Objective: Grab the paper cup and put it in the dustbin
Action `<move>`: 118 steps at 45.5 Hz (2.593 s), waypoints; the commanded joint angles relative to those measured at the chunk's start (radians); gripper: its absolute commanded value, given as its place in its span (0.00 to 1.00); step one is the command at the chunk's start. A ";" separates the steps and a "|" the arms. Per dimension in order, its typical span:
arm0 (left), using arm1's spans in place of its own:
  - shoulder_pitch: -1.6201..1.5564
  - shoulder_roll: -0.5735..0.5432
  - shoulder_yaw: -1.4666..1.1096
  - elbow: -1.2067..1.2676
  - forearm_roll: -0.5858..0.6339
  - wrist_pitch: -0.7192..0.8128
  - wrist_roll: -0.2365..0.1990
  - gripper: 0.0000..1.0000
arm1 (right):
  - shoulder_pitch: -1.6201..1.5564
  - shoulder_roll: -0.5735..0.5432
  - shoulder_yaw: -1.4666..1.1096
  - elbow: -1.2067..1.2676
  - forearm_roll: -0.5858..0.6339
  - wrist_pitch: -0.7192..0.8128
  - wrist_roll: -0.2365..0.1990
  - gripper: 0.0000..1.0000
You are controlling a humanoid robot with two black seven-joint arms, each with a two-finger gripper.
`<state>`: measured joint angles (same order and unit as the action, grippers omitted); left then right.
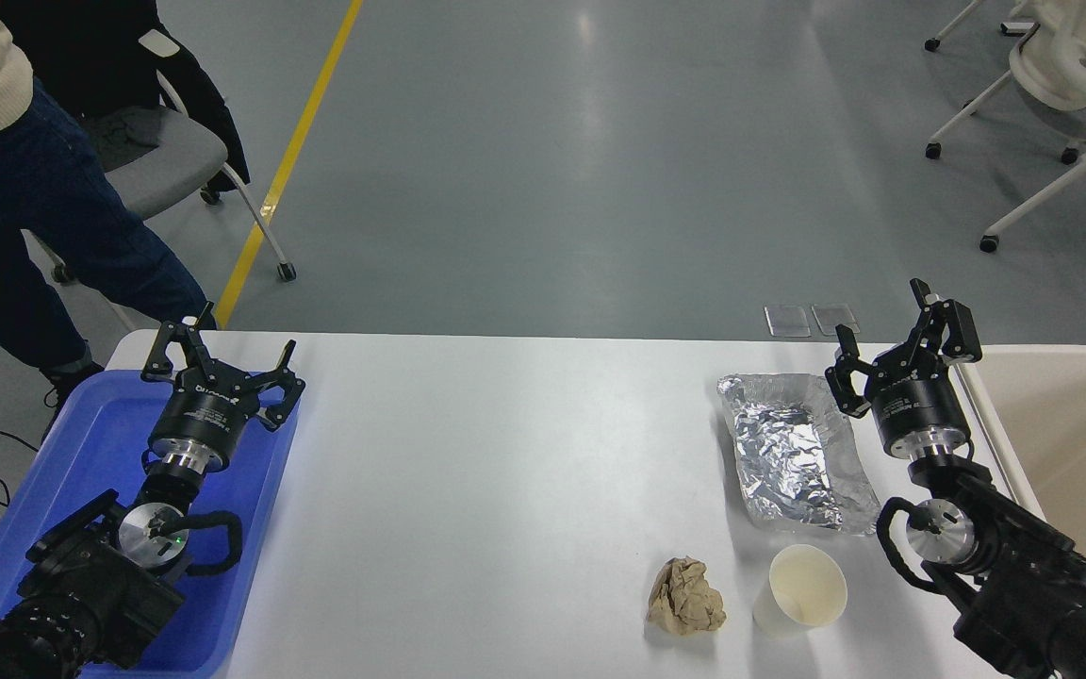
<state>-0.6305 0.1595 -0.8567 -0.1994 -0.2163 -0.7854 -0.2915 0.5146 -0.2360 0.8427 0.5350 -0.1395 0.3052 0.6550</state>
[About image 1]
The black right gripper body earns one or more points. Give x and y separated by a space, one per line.
920 405

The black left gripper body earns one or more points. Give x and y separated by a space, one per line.
204 415

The white paper cup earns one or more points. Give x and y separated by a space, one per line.
805 585

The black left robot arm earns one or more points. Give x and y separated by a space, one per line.
81 585

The clear floor plate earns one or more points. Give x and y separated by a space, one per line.
830 316
787 321

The silver foil tray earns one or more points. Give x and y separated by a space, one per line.
788 453

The blue plastic tray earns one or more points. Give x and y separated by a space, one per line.
81 443

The large pale bin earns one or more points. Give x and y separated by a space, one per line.
1071 434

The grey seat chair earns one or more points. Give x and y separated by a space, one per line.
166 156

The person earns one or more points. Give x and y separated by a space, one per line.
24 207

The crumpled tan paper ball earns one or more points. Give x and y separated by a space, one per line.
686 599

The white wheeled chair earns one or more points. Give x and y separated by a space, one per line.
1061 75

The black jacket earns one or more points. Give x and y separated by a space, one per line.
109 47

